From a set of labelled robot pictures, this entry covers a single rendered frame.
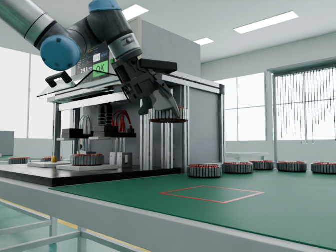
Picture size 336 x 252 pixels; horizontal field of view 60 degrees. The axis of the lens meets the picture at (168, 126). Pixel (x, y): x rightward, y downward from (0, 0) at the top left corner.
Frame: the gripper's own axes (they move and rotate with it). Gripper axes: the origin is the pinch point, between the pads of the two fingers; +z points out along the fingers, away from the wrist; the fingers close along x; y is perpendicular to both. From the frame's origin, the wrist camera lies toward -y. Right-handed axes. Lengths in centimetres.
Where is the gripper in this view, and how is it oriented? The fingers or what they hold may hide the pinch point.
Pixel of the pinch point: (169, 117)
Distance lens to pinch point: 81.4
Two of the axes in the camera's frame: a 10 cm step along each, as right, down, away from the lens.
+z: 4.6, 8.7, 1.8
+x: 4.6, -0.6, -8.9
